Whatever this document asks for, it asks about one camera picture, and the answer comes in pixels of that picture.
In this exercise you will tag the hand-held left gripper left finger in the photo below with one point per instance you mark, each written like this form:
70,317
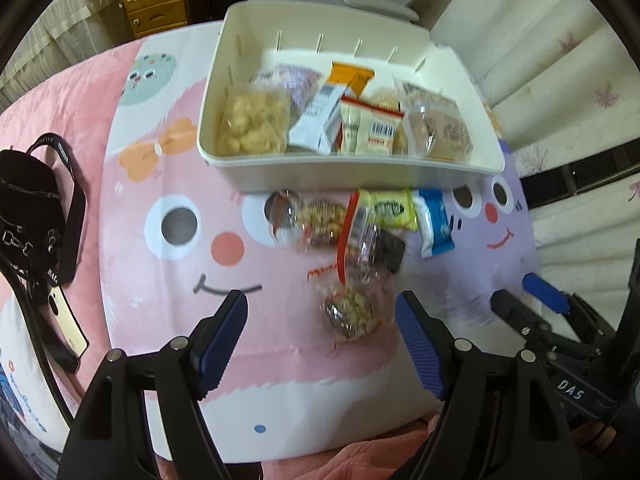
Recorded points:
225,340

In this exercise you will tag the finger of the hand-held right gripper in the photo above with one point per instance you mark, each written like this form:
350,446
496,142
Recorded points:
545,292
515,312

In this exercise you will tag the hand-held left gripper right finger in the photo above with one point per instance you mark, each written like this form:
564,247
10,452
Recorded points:
420,342

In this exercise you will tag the clear nut cluster packet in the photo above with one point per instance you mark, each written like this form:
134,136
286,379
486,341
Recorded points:
350,312

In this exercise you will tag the white plastic storage box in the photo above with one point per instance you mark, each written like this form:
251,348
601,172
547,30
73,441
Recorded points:
350,175

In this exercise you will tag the yellow puffed snack packet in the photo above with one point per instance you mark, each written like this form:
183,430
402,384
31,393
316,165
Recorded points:
255,125

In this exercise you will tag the purple white snack packet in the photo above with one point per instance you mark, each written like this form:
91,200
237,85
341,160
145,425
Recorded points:
290,82

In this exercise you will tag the black shoulder bag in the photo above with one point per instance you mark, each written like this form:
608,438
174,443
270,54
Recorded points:
30,210

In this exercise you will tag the pink printed blanket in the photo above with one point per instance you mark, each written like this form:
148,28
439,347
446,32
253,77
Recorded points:
165,270

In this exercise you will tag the red-edged dark bar packet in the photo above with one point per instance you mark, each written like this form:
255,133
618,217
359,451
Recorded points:
385,255

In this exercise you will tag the blue white snack packet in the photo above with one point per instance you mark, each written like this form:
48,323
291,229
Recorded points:
437,225

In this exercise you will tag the yellow green snack packet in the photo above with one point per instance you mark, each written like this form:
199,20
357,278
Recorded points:
390,210

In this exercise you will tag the clear nut bar packet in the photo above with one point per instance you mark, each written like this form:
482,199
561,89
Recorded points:
320,220

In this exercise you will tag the beige phone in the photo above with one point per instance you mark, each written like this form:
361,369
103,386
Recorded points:
65,322

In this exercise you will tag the clear bread packet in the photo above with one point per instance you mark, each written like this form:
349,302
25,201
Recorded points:
435,125

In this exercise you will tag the white printed cloth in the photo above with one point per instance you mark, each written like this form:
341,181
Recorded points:
20,400

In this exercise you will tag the red white snack packet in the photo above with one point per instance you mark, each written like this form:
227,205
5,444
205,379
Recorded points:
370,127

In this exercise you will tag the white grey snack packet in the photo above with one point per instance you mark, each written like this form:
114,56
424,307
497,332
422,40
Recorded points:
315,120

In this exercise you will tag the beige curtain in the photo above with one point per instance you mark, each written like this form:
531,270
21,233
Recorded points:
65,30

